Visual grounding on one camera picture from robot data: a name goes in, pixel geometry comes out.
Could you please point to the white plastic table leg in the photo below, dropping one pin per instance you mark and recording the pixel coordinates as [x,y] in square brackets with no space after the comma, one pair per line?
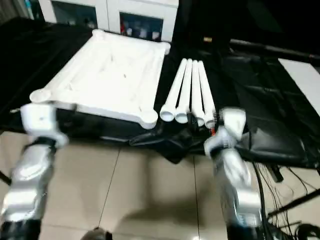
[205,90]
[175,90]
[185,90]
[196,90]

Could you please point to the white plastic table top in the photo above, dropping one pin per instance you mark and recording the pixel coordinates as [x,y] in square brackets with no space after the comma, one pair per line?
[110,75]

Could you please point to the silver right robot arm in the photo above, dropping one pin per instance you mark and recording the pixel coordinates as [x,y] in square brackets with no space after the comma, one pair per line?
[235,180]

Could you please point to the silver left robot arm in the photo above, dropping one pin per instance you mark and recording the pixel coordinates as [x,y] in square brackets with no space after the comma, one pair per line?
[27,175]

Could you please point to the black work mat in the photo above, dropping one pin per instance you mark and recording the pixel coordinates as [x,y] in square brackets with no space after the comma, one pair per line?
[262,112]

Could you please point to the small yellow label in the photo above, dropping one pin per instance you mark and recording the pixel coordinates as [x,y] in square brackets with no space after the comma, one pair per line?
[207,39]

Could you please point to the plain white cup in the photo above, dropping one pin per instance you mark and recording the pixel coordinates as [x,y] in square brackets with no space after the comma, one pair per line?
[155,37]

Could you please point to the long black pole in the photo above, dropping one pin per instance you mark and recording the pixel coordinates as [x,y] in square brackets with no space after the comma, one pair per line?
[275,50]

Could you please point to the flat white board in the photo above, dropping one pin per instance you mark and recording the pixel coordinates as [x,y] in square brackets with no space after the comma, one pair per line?
[302,80]

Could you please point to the white patterned cup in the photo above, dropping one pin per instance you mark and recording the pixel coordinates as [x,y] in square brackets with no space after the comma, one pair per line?
[143,33]

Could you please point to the small white jar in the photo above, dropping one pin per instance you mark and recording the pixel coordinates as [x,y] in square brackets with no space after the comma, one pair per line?
[129,32]

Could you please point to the black tripod stand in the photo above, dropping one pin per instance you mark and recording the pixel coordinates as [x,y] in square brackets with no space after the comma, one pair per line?
[295,203]

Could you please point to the red bottle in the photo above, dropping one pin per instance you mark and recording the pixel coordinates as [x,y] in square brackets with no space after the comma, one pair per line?
[123,28]

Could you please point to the white sideboard cabinet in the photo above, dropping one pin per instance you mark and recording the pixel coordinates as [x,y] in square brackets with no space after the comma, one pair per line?
[110,12]

